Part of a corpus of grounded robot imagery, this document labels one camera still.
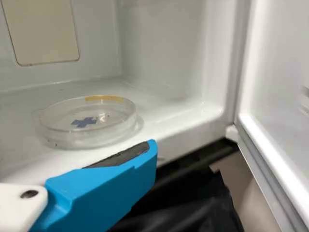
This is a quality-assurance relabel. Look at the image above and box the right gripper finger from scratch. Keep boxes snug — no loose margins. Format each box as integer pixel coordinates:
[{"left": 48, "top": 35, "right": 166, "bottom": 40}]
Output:
[{"left": 28, "top": 139, "right": 159, "bottom": 232}]

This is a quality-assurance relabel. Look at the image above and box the petri dish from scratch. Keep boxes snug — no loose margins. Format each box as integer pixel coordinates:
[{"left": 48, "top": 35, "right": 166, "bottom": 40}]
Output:
[{"left": 31, "top": 94, "right": 145, "bottom": 150}]

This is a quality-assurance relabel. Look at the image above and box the white incubator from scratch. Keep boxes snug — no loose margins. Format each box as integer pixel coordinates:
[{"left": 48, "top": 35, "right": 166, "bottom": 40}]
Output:
[{"left": 0, "top": 0, "right": 244, "bottom": 191}]

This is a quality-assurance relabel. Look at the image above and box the incubator door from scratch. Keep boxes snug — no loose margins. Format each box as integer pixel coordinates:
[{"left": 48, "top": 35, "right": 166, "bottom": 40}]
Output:
[{"left": 233, "top": 0, "right": 309, "bottom": 232}]

